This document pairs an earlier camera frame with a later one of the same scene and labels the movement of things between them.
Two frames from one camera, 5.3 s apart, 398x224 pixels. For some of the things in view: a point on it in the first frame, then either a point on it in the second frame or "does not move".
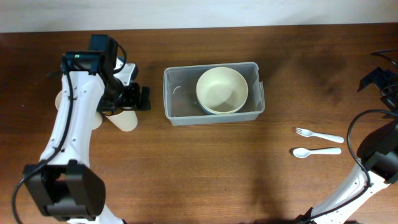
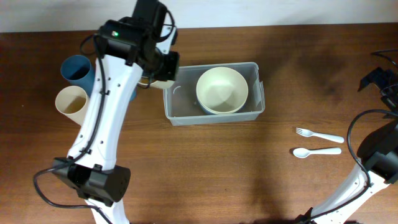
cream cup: [126, 121] → [144, 83]
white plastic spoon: [303, 152] does not move
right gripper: [378, 78] does not move
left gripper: [134, 102] → [172, 73]
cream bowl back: [222, 90] does not move
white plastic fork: [309, 134] does not move
